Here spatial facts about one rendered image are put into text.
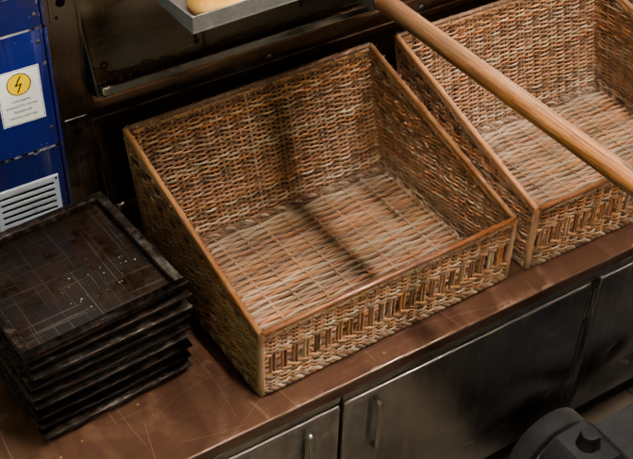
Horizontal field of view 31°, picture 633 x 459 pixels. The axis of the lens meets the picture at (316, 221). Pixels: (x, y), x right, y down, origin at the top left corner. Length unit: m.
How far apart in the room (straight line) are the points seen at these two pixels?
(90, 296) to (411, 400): 0.65
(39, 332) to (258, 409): 0.39
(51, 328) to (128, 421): 0.23
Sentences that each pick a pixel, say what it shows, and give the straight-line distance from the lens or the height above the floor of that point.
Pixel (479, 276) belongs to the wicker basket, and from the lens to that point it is 2.14.
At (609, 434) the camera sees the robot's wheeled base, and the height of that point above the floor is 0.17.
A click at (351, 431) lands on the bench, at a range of 2.11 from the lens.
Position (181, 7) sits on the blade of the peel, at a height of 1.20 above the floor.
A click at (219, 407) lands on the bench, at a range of 1.95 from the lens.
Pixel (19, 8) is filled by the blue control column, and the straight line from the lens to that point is 1.89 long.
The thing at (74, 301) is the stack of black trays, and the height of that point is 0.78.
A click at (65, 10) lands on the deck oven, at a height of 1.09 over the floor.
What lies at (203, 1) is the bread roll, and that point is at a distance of 1.72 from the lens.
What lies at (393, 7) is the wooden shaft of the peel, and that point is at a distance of 1.73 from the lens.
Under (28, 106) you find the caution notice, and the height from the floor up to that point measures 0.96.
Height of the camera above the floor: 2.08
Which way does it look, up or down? 41 degrees down
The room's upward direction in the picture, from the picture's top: 2 degrees clockwise
